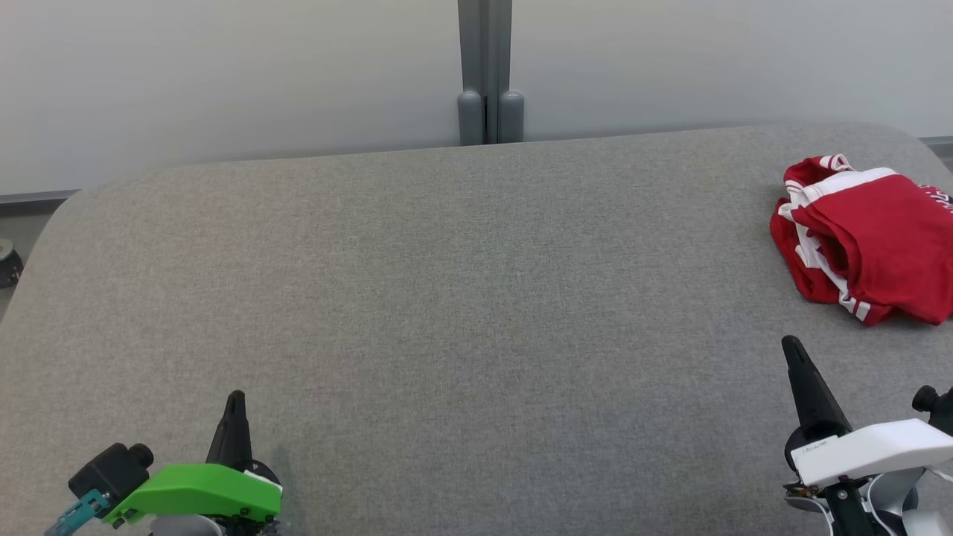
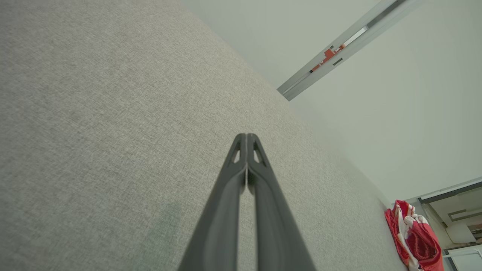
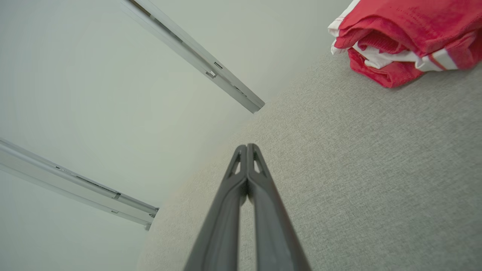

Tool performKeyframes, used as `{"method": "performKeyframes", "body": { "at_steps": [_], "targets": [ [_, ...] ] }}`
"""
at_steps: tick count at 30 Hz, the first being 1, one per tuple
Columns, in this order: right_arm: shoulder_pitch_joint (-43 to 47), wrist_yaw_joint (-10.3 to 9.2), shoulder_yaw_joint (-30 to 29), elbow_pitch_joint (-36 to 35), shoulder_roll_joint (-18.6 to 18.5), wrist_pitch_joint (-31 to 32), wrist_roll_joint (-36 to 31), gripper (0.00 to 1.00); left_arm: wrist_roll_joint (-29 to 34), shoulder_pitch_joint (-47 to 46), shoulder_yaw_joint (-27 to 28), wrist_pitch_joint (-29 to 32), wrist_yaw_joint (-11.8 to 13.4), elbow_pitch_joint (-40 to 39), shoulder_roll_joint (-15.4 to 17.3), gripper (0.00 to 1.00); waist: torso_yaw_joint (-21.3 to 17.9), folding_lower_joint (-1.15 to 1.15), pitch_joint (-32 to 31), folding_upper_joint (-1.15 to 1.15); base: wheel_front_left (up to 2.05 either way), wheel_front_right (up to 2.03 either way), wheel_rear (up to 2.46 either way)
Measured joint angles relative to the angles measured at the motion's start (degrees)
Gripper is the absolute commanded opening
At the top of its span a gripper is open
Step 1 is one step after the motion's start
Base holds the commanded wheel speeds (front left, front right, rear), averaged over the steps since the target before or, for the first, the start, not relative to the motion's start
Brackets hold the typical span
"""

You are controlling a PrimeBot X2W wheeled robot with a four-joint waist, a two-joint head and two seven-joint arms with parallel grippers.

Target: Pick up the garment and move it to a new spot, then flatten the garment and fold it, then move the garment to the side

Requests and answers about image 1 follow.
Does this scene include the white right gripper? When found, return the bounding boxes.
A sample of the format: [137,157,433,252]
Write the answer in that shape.
[780,335,953,536]

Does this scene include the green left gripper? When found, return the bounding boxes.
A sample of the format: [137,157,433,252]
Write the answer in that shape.
[103,389,285,536]

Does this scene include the red and white shorts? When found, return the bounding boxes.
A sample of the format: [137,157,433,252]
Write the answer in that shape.
[791,168,953,327]

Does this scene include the red white striped garment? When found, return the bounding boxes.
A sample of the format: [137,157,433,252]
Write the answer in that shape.
[770,154,855,304]

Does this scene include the dark round object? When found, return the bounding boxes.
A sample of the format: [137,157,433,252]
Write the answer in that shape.
[0,238,25,290]

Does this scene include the teal cable connector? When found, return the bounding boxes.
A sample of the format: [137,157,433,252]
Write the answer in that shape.
[43,488,112,536]

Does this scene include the grey metal partition post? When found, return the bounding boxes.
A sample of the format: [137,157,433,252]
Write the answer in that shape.
[456,0,525,146]

